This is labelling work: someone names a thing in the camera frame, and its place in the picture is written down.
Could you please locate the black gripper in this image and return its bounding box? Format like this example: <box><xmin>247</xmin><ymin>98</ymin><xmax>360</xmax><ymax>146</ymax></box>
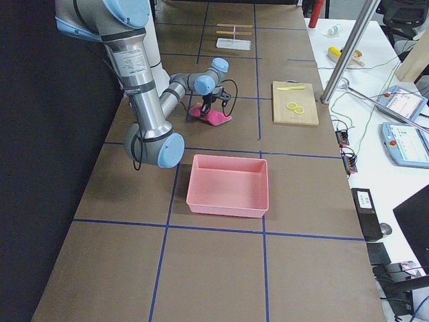
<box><xmin>200</xmin><ymin>87</ymin><xmax>231</xmax><ymax>117</ymax></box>

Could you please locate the pink microfibre cloth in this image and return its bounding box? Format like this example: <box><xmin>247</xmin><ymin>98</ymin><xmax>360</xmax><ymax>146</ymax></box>
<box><xmin>189</xmin><ymin>103</ymin><xmax>233</xmax><ymax>126</ymax></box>

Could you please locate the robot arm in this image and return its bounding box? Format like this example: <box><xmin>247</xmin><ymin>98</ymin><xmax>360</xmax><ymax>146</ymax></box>
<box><xmin>160</xmin><ymin>58</ymin><xmax>231</xmax><ymax>120</ymax></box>
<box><xmin>55</xmin><ymin>1</ymin><xmax>184</xmax><ymax>168</ymax></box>

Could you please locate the white metal tray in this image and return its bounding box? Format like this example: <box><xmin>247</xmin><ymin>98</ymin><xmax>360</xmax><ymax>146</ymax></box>
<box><xmin>216</xmin><ymin>38</ymin><xmax>251</xmax><ymax>51</ymax></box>

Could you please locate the wooden stick right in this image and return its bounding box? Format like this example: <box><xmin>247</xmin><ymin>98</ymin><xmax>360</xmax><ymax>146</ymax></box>
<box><xmin>216</xmin><ymin>30</ymin><xmax>252</xmax><ymax>36</ymax></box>

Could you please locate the lemon slice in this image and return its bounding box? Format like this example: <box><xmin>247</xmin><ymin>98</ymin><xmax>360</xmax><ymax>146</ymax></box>
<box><xmin>294</xmin><ymin>106</ymin><xmax>305</xmax><ymax>115</ymax></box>
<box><xmin>286</xmin><ymin>102</ymin><xmax>298</xmax><ymax>110</ymax></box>

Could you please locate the wooden cutting board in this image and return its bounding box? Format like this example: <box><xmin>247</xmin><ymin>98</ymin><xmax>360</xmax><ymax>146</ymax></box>
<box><xmin>272</xmin><ymin>81</ymin><xmax>319</xmax><ymax>126</ymax></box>

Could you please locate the yellow plastic knife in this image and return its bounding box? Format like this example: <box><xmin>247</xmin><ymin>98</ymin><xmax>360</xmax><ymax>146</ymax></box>
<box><xmin>276</xmin><ymin>85</ymin><xmax>306</xmax><ymax>91</ymax></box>

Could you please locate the pink plastic bin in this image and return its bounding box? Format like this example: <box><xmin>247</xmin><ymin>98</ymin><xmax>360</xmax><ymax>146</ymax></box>
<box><xmin>186</xmin><ymin>154</ymin><xmax>269</xmax><ymax>219</ymax></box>

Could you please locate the blue tape strip crosswise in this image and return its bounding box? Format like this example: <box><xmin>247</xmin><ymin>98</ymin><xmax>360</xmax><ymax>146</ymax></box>
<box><xmin>72</xmin><ymin>219</ymin><xmax>365</xmax><ymax>242</ymax></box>
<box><xmin>253</xmin><ymin>4</ymin><xmax>262</xmax><ymax>141</ymax></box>

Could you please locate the orange connector block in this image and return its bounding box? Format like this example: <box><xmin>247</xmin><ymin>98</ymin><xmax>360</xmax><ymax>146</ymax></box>
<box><xmin>341</xmin><ymin>152</ymin><xmax>358</xmax><ymax>175</ymax></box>
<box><xmin>335</xmin><ymin>129</ymin><xmax>349</xmax><ymax>147</ymax></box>

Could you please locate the red bottle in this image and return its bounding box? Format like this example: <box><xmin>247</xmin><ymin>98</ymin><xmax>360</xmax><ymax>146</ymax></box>
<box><xmin>308</xmin><ymin>0</ymin><xmax>325</xmax><ymax>29</ymax></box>

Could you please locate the black box device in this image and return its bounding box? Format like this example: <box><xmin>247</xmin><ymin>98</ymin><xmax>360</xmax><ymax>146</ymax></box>
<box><xmin>351</xmin><ymin>188</ymin><xmax>383</xmax><ymax>242</ymax></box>

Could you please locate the grey teach pendant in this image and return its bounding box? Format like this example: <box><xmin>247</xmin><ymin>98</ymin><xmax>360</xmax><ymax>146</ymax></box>
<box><xmin>377</xmin><ymin>85</ymin><xmax>428</xmax><ymax>121</ymax></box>

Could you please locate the blue tape strip right crosswise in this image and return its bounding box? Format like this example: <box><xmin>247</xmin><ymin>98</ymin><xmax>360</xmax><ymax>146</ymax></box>
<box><xmin>72</xmin><ymin>219</ymin><xmax>365</xmax><ymax>242</ymax></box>

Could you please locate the black monitor corner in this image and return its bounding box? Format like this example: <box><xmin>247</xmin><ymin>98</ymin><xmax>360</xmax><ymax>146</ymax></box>
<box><xmin>393</xmin><ymin>191</ymin><xmax>428</xmax><ymax>274</ymax></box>

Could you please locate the aluminium frame post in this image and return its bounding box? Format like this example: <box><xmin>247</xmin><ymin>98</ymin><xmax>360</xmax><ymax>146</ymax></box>
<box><xmin>320</xmin><ymin>0</ymin><xmax>380</xmax><ymax>105</ymax></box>

